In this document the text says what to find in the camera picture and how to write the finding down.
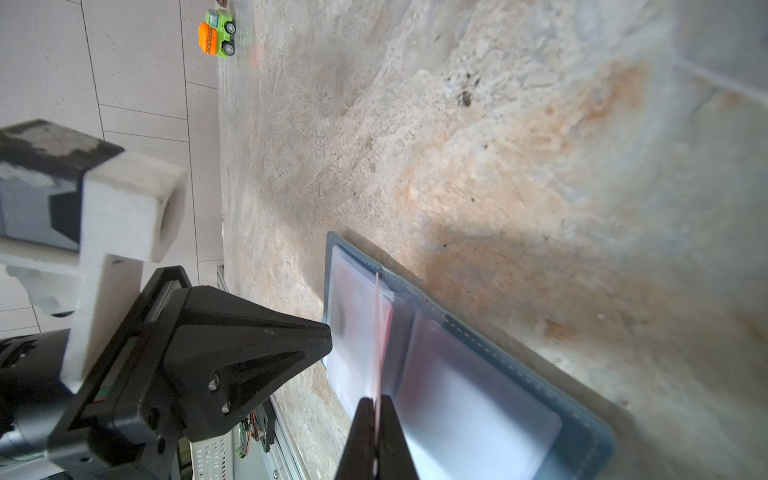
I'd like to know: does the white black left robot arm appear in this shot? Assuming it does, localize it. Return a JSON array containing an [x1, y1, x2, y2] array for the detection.
[[1, 266, 332, 479]]

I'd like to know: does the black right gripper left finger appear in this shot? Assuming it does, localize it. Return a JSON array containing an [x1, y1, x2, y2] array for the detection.
[[335, 398, 376, 480]]

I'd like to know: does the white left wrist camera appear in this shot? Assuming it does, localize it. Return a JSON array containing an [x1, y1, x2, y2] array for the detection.
[[1, 119, 188, 391]]

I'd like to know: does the green orange toy truck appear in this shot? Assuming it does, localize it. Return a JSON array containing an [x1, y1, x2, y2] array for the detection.
[[198, 9, 236, 58]]

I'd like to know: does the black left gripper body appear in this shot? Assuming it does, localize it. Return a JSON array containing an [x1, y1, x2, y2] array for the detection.
[[46, 266, 191, 479]]

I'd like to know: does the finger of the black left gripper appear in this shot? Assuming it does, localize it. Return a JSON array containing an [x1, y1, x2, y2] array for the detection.
[[163, 286, 332, 441]]

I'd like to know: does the aluminium mounting rail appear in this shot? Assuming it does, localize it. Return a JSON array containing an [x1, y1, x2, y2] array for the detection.
[[179, 263, 313, 480]]

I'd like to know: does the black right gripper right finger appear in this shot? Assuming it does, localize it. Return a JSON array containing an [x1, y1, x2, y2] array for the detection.
[[375, 395, 419, 480]]

